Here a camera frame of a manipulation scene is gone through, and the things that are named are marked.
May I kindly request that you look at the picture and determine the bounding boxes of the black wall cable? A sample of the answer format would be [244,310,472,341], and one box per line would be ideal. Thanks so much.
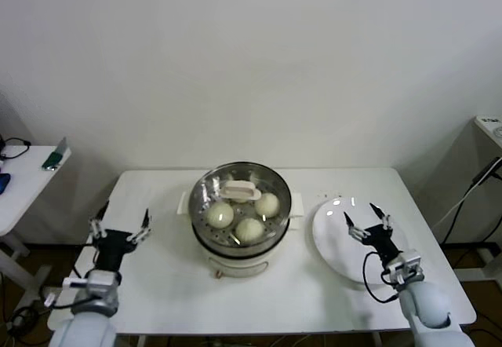
[441,184,502,246]

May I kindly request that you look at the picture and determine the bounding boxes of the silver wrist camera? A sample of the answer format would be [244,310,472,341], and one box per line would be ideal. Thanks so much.
[62,270,121,290]
[382,249,424,285]

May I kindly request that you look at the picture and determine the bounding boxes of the thin black cable loop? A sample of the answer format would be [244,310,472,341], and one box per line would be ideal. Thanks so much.
[0,137,31,163]

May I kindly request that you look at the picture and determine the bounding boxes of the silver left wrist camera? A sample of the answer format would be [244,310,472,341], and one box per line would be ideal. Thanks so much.
[62,270,121,290]

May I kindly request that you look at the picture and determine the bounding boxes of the white steamed baozi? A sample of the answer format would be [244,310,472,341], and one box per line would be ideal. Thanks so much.
[254,192,281,219]
[206,201,235,229]
[235,217,264,245]

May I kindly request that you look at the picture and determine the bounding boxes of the large white plate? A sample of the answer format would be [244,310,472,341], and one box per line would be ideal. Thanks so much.
[311,196,410,285]

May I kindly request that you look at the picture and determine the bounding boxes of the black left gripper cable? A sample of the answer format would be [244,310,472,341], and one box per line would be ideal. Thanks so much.
[41,244,101,309]

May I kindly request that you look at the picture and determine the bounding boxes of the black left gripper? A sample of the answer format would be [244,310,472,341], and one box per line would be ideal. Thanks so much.
[87,199,154,274]

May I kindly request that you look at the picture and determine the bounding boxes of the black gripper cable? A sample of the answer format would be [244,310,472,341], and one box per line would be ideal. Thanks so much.
[362,251,401,304]
[41,244,101,309]

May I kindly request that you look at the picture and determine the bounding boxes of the black power plug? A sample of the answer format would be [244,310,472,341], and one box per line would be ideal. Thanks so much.
[471,157,502,186]

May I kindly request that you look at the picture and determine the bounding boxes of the black floor cable coil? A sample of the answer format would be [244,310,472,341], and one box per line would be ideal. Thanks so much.
[5,305,40,338]

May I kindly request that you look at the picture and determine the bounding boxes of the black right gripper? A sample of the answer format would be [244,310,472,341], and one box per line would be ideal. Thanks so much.
[343,202,406,265]

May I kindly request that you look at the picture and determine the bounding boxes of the perforated steel steamer basket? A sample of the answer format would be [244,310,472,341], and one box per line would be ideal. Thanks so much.
[187,161,294,257]

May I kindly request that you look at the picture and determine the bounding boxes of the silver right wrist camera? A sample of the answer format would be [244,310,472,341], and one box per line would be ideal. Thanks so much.
[382,249,424,285]

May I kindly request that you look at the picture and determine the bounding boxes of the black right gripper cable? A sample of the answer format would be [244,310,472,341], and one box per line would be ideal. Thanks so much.
[362,251,401,304]

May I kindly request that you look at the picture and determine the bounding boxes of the white electric cooker base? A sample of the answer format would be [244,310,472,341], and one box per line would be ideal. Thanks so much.
[176,191,306,280]

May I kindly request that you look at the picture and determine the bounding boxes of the white wall cable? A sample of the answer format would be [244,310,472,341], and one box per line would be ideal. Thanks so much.
[432,166,502,229]

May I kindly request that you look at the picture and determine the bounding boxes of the round glass pot lid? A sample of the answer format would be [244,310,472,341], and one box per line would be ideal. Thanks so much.
[189,161,293,246]

